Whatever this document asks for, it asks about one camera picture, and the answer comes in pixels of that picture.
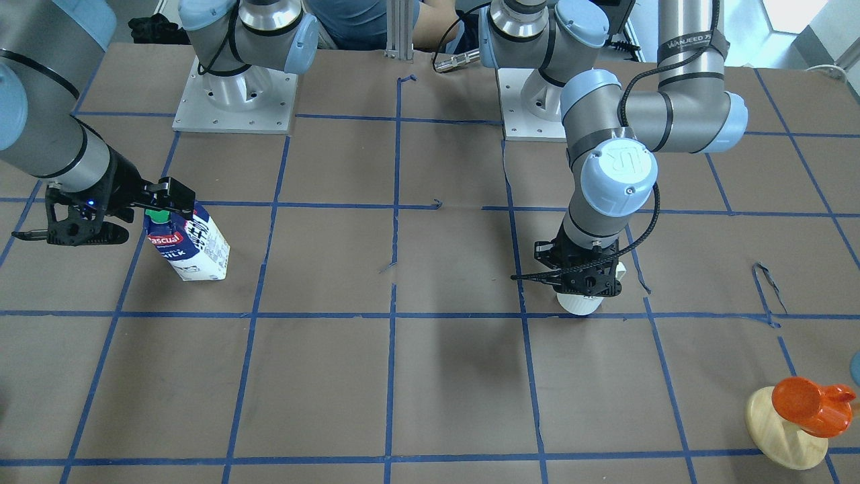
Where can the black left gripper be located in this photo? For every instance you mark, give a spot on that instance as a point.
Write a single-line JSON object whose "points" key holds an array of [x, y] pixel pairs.
{"points": [[545, 253]]}

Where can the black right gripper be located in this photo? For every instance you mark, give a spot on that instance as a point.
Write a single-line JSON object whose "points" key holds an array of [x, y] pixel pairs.
{"points": [[121, 179]]}

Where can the white ceramic mug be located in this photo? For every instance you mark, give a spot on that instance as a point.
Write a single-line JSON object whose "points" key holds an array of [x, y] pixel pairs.
{"points": [[584, 302]]}

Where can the blue white milk carton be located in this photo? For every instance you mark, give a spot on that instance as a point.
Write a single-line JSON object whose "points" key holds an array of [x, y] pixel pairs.
{"points": [[195, 248]]}

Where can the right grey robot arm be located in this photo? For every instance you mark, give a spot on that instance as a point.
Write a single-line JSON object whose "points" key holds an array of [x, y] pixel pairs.
{"points": [[50, 50]]}

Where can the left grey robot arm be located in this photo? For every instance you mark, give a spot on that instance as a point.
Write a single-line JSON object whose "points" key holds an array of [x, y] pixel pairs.
{"points": [[613, 132]]}

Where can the orange plastic cup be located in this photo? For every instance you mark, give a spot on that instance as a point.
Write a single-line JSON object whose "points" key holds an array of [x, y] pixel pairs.
{"points": [[821, 411]]}

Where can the seated person blue shirt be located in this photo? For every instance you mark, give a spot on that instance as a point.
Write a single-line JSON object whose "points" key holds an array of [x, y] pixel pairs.
{"points": [[363, 25]]}

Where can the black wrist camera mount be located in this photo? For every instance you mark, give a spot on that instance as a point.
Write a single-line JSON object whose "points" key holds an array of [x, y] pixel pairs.
{"points": [[571, 275]]}

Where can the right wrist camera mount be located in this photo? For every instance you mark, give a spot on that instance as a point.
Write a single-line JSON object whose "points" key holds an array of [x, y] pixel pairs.
{"points": [[73, 222]]}

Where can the aluminium frame post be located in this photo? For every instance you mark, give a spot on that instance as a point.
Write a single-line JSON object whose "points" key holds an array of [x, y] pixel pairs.
{"points": [[399, 30]]}

